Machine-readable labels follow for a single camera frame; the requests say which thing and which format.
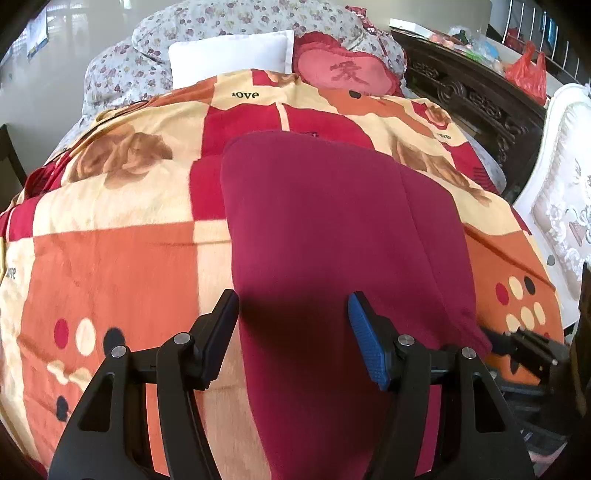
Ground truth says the red heart cushion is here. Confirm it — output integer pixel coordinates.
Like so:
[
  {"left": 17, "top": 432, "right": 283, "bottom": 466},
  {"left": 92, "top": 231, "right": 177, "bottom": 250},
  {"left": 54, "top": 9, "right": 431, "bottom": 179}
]
[{"left": 293, "top": 32, "right": 403, "bottom": 97}]

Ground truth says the maroon fleece garment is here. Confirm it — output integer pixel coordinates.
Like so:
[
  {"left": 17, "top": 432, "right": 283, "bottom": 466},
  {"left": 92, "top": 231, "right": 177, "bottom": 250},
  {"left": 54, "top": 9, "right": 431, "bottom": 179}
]
[{"left": 221, "top": 131, "right": 491, "bottom": 479}]

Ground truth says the orange red patterned blanket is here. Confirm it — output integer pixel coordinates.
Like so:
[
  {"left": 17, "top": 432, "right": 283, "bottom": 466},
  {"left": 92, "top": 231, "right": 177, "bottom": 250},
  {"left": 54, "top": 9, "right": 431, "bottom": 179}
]
[{"left": 1, "top": 70, "right": 563, "bottom": 479}]

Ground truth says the white pillow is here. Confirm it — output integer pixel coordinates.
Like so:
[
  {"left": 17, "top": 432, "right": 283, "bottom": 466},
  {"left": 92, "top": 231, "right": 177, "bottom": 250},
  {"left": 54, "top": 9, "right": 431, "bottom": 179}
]
[{"left": 168, "top": 30, "right": 294, "bottom": 89}]

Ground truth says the dark carved wooden headboard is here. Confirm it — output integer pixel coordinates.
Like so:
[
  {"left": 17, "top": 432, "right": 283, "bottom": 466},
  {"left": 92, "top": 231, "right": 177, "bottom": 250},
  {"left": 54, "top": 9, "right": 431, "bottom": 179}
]
[{"left": 392, "top": 29, "right": 546, "bottom": 203}]

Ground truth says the dark wooden side table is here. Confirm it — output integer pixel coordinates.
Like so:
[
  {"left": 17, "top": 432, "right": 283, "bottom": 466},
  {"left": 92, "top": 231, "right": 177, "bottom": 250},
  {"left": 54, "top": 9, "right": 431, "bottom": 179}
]
[{"left": 0, "top": 124, "right": 27, "bottom": 211}]

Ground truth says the floral quilt bundle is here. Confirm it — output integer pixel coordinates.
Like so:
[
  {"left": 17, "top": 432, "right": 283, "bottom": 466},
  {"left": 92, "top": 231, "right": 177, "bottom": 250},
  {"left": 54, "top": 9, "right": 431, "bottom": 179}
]
[{"left": 55, "top": 1, "right": 407, "bottom": 152}]

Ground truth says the white embroidered upholstered chair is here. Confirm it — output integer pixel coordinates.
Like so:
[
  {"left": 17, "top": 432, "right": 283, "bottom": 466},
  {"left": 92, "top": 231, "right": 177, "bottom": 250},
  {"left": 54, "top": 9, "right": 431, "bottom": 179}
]
[{"left": 513, "top": 83, "right": 590, "bottom": 328}]

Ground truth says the red plastic bag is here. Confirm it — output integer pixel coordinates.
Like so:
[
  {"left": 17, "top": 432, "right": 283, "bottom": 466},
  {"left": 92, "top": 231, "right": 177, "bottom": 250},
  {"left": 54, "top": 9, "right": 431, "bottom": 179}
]
[{"left": 505, "top": 41, "right": 547, "bottom": 106}]

